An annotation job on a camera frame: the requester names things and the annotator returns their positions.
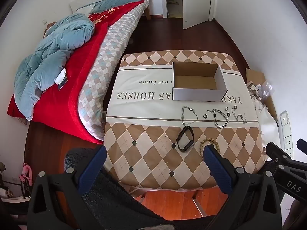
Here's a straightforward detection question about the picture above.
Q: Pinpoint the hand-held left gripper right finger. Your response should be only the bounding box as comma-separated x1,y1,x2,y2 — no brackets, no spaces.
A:
203,144,283,230

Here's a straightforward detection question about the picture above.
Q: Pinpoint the bed with red blanket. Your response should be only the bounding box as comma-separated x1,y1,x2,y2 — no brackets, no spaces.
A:
7,0,147,145

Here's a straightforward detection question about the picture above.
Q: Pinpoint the metal table leg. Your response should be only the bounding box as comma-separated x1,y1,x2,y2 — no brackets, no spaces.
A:
192,197,208,217

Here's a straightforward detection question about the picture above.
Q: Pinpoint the checkered bed sheet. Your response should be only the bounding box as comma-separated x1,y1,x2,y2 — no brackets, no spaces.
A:
78,0,150,141

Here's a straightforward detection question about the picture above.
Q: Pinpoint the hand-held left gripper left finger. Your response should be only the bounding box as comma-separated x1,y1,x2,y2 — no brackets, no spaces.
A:
27,145,107,230

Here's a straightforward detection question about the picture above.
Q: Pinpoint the cardboard box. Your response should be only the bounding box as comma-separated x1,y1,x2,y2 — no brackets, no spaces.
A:
171,61,228,102

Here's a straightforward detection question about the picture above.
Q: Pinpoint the wooden bed leg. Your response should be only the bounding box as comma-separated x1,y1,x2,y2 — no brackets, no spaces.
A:
144,2,152,21

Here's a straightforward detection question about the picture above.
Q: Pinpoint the grey fuzzy cloth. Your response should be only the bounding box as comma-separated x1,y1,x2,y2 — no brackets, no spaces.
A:
146,224,174,230

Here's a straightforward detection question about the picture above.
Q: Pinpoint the thick silver chain bracelet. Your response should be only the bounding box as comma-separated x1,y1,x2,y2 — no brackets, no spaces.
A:
212,109,229,129

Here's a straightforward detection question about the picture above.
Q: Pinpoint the checkered printed tablecloth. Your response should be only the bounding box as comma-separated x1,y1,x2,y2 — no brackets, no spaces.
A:
104,50,269,193

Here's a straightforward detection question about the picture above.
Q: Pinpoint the white door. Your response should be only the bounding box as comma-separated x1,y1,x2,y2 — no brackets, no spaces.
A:
182,0,213,30

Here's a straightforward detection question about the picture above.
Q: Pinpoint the silver pendant necklace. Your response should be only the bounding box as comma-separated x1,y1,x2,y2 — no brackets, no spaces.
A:
231,105,248,125

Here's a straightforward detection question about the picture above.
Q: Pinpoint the white shoe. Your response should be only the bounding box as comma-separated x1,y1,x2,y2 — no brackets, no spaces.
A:
0,186,31,203

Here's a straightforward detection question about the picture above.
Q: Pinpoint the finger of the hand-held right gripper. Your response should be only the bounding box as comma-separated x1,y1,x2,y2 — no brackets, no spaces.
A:
296,138,307,155
265,142,292,165

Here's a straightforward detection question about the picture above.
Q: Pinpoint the light blue quilt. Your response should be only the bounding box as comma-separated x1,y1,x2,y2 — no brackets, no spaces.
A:
14,13,96,121
90,0,146,14

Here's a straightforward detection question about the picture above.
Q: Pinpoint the dark fleece garment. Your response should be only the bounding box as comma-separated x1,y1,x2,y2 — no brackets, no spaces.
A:
64,148,271,230

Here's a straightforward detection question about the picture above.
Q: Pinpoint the pink slipper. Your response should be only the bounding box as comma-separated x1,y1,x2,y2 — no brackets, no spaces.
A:
19,162,33,185

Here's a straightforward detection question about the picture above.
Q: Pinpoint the thin silver necklace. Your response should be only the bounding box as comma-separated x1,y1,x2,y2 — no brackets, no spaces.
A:
181,106,199,126

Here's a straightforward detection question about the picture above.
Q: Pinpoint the wooden bead bracelet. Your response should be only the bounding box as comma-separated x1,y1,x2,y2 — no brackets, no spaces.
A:
199,138,220,160

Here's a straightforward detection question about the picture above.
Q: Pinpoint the white power strip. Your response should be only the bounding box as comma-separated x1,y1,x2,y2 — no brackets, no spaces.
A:
279,110,294,157

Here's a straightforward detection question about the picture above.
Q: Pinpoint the clear bubble wrap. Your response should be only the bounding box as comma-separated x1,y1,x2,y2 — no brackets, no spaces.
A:
258,82,274,99

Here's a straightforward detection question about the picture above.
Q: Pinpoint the white cloth bag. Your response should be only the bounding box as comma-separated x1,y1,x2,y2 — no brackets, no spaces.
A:
247,81,280,149

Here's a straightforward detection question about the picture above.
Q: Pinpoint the white paper slip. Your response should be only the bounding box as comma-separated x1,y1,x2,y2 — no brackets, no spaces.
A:
54,68,67,85

